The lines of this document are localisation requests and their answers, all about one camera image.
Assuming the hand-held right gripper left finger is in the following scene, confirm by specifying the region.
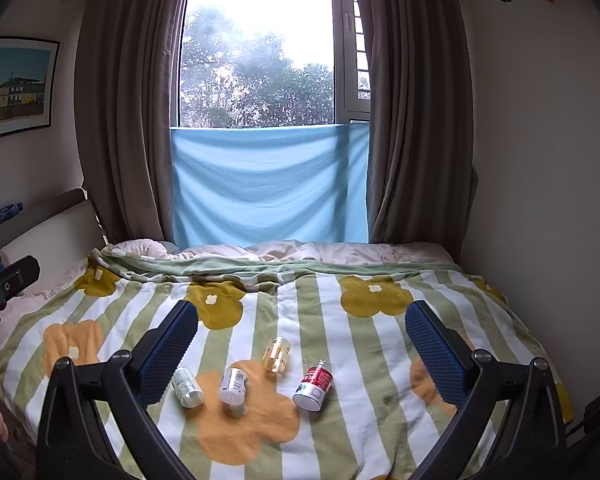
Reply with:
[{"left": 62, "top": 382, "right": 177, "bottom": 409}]
[{"left": 36, "top": 300, "right": 199, "bottom": 480}]

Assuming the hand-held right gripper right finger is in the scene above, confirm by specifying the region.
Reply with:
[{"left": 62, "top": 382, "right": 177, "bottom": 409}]
[{"left": 405, "top": 300, "right": 569, "bottom": 480}]

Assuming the small white plastic bottle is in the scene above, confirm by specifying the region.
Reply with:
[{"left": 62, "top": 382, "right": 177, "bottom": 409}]
[{"left": 171, "top": 366, "right": 204, "bottom": 409}]

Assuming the white pillow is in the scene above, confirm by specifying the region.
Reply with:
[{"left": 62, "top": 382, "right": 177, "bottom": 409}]
[{"left": 0, "top": 220, "right": 106, "bottom": 297}]

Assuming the white bottle blue label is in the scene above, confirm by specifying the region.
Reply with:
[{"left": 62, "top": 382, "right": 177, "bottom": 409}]
[{"left": 218, "top": 367, "right": 248, "bottom": 405}]

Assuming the striped floral blanket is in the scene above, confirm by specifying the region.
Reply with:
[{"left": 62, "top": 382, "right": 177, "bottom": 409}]
[{"left": 0, "top": 246, "right": 576, "bottom": 480}]

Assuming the brown bed headboard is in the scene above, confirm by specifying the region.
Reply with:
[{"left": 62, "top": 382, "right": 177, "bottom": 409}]
[{"left": 0, "top": 188, "right": 107, "bottom": 273}]

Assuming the red white bottle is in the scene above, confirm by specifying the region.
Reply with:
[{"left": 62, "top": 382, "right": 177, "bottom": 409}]
[{"left": 292, "top": 359, "right": 335, "bottom": 411}]

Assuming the pink duvet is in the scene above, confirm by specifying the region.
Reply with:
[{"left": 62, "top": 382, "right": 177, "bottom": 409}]
[{"left": 102, "top": 239, "right": 456, "bottom": 267}]

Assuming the light blue cloth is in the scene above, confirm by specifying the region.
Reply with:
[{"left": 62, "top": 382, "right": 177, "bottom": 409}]
[{"left": 170, "top": 121, "right": 371, "bottom": 251}]

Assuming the brown curtain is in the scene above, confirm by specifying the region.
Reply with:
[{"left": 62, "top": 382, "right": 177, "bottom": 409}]
[
  {"left": 366, "top": 0, "right": 479, "bottom": 262},
  {"left": 73, "top": 0, "right": 192, "bottom": 250}
]

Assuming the window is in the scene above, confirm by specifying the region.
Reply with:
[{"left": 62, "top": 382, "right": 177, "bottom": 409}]
[{"left": 172, "top": 0, "right": 374, "bottom": 129}]

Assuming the framed wall picture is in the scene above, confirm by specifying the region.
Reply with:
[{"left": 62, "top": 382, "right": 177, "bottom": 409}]
[{"left": 0, "top": 36, "right": 61, "bottom": 144}]

